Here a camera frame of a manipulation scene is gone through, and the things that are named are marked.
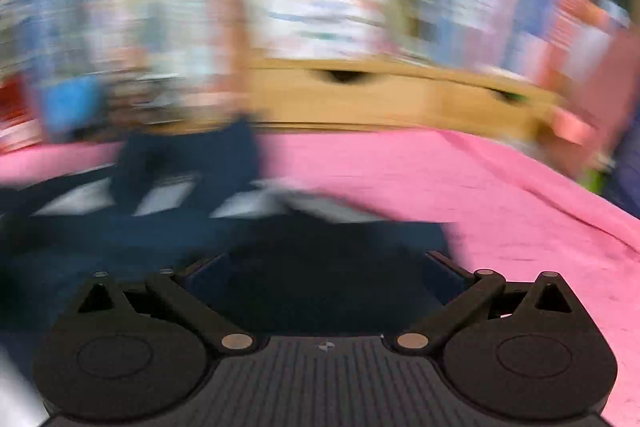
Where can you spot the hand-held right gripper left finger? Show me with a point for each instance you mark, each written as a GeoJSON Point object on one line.
{"type": "Point", "coordinates": [210, 274]}

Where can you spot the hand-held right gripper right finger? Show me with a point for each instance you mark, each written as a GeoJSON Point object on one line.
{"type": "Point", "coordinates": [442, 274]}

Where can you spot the white and navy jacket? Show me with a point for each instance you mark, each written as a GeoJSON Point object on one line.
{"type": "Point", "coordinates": [325, 257]}

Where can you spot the pink printed blanket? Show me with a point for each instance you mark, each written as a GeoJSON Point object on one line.
{"type": "Point", "coordinates": [500, 207]}

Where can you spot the blue plush toy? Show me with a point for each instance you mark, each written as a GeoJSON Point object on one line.
{"type": "Point", "coordinates": [75, 107]}

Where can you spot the pink cardboard box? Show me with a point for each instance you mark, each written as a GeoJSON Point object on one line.
{"type": "Point", "coordinates": [600, 82]}

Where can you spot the red plastic crate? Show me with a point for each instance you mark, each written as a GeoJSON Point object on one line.
{"type": "Point", "coordinates": [12, 107]}

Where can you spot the row of books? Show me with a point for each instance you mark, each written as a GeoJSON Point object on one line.
{"type": "Point", "coordinates": [325, 7]}

